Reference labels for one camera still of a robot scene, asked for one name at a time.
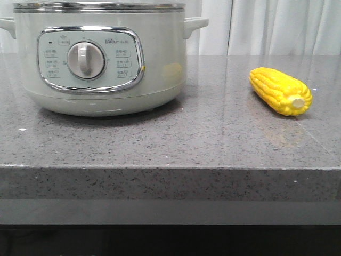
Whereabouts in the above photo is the yellow corn cob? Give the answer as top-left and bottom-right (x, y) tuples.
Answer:
(249, 67), (313, 116)

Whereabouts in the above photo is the glass pot lid steel rim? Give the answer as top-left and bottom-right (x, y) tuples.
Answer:
(13, 1), (185, 13)

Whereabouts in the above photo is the pale green electric cooking pot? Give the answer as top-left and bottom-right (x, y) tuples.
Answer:
(1, 3), (208, 117)

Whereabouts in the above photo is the white pleated curtain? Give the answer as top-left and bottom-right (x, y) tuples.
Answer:
(0, 0), (341, 56)

